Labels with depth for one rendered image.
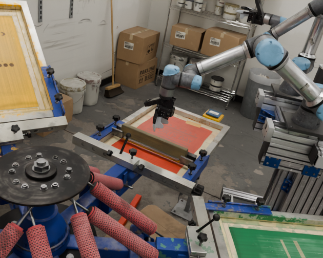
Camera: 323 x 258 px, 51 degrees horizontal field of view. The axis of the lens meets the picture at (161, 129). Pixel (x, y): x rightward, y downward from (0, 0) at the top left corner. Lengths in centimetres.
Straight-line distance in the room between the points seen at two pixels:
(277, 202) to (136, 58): 320
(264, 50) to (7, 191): 118
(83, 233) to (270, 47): 111
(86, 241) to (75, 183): 18
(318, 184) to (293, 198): 19
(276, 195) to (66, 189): 174
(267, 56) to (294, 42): 362
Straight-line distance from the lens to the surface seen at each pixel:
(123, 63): 518
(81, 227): 103
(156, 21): 582
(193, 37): 511
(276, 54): 163
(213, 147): 202
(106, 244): 128
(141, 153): 188
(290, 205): 250
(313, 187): 245
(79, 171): 111
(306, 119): 196
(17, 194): 104
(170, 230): 280
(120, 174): 157
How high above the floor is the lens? 198
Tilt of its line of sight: 28 degrees down
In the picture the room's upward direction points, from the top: 11 degrees clockwise
